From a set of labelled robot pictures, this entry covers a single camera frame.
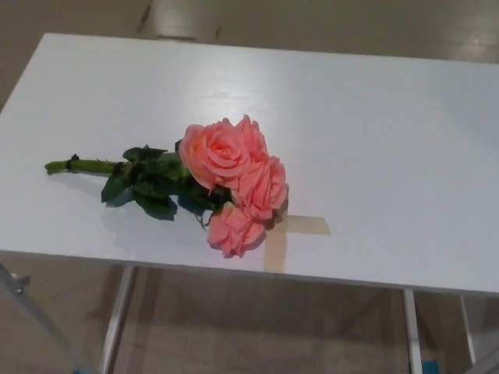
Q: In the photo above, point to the teal floor marker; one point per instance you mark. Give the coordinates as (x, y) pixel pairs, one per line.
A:
(434, 367)
(83, 370)

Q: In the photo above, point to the white thin table leg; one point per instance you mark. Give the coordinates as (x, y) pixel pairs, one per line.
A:
(468, 331)

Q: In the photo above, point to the white wide table leg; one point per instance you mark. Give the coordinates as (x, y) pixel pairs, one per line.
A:
(413, 331)

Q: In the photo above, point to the pink artificial rose bouquet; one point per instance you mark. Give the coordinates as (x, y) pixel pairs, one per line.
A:
(218, 156)

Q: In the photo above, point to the short beige tape strip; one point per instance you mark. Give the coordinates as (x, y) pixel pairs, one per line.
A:
(308, 226)

